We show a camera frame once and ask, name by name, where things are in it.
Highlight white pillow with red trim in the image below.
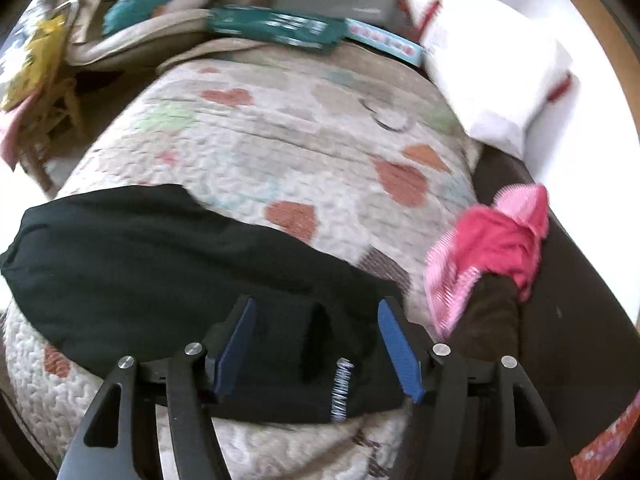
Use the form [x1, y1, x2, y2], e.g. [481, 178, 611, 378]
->
[402, 0, 573, 158]

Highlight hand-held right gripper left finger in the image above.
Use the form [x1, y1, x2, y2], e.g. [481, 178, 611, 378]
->
[56, 296, 259, 480]

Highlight light blue patterned box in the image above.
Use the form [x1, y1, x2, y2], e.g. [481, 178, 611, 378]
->
[344, 17, 426, 67]

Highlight dark brown cloth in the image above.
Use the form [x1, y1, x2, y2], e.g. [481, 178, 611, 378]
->
[450, 272, 523, 361]

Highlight black pants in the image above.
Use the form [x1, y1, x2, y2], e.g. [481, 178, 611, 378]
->
[0, 184, 426, 423]

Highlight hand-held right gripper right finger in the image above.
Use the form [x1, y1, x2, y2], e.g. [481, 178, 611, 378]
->
[377, 297, 575, 480]

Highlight teal cloth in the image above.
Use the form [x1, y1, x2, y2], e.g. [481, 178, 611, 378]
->
[102, 0, 211, 36]

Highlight yellow packet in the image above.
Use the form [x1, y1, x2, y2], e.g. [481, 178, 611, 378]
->
[0, 12, 68, 113]

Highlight pink garment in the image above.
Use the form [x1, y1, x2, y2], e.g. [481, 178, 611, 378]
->
[424, 184, 551, 338]

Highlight heart print quilted blanket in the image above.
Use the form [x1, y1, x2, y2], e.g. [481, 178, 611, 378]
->
[2, 40, 483, 480]

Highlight beige cloth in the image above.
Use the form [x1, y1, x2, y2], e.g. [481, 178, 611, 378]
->
[62, 7, 211, 68]

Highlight green printed box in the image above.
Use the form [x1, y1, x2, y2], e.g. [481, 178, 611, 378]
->
[207, 6, 348, 53]

